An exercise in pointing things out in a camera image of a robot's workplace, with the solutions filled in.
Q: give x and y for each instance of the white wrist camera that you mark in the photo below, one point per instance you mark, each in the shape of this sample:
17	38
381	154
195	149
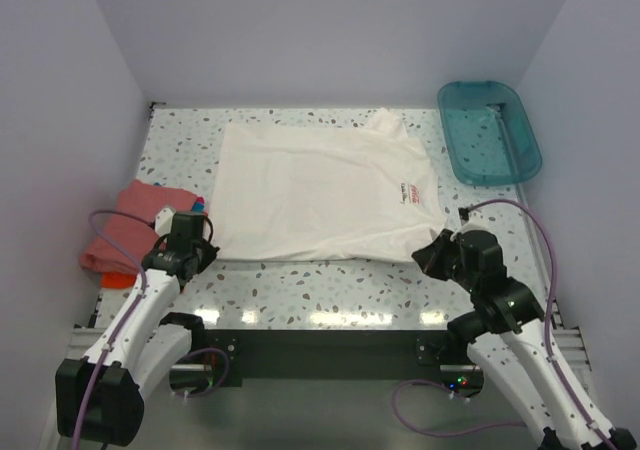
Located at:
467	227
163	221

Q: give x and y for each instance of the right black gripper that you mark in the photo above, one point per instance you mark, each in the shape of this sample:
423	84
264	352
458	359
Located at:
428	257

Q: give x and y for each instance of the folded pink t shirt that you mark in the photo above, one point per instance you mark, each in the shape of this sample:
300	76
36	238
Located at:
141	200

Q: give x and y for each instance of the aluminium frame rail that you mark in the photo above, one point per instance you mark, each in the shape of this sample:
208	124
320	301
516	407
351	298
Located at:
86	339

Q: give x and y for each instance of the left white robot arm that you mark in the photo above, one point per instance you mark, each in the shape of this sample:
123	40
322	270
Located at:
100	396

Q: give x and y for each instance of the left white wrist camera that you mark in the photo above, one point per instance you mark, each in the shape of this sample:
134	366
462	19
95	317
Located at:
163	221

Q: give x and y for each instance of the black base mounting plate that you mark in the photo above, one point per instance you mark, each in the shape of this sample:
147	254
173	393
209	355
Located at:
344	355

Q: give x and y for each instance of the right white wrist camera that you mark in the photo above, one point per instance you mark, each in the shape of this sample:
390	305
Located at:
467	227

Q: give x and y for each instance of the folded orange t shirt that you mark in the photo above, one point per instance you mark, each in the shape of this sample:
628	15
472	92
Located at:
117	281

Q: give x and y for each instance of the teal plastic basket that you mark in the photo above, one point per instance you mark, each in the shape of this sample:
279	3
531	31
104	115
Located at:
488	134

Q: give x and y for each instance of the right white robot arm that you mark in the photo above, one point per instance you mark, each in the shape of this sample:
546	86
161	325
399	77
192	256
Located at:
507	336

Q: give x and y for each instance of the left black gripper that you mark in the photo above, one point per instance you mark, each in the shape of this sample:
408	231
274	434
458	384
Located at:
209	255

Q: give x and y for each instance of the white t shirt red print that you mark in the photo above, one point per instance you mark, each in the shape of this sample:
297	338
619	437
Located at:
287	193

